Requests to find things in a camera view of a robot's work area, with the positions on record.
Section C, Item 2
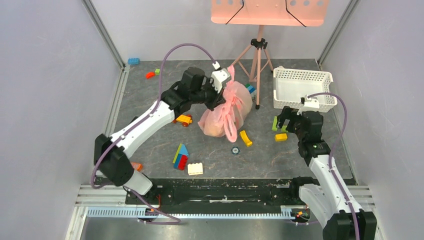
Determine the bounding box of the yellow curved toy brick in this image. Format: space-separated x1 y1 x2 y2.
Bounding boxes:
239 130 253 147

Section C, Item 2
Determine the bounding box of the orange toy piece near base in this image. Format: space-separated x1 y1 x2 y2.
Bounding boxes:
131 162 143 172

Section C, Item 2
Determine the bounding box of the pink plastic bag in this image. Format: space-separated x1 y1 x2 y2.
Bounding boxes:
197 65 253 143

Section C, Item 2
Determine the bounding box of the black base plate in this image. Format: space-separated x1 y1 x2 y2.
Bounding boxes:
143 178 306 214

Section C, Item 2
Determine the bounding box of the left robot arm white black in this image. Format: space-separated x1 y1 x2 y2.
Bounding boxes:
93 67 232 204

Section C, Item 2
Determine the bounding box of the yellow orange toy car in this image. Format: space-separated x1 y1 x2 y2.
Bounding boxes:
172 114 193 127

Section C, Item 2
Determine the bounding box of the blue toy brick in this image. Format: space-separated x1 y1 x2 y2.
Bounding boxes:
127 57 140 66

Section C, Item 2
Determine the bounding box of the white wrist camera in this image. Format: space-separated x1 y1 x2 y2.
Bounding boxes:
296 95 320 116
211 61 232 93

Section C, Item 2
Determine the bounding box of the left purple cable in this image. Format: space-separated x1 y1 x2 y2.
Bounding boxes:
90 43 218 190

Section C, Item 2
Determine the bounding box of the white plastic basket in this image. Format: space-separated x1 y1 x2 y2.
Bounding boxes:
273 66 334 109

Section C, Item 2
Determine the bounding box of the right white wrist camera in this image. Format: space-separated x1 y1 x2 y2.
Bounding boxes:
296 95 320 116

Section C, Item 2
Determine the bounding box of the pink music stand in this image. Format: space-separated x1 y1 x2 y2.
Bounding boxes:
211 0 329 110

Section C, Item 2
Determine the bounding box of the long light green brick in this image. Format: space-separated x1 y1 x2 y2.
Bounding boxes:
271 116 278 132

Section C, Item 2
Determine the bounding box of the cream white toy brick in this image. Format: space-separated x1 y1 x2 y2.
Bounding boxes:
187 162 204 176

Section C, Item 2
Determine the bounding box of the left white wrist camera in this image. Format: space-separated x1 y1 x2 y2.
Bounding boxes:
211 61 232 93

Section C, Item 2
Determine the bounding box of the multicolour stacked brick block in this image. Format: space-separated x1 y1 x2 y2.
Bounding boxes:
172 143 189 171

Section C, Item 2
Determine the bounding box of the red arch toy brick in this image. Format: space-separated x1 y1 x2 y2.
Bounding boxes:
145 72 156 79

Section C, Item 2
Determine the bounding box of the green blue grey brick stack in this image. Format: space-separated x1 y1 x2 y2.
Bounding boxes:
245 83 257 98

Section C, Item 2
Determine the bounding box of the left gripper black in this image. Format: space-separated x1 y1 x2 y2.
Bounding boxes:
190 78 226 112

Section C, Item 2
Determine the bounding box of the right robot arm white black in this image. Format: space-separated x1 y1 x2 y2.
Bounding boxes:
276 106 378 240

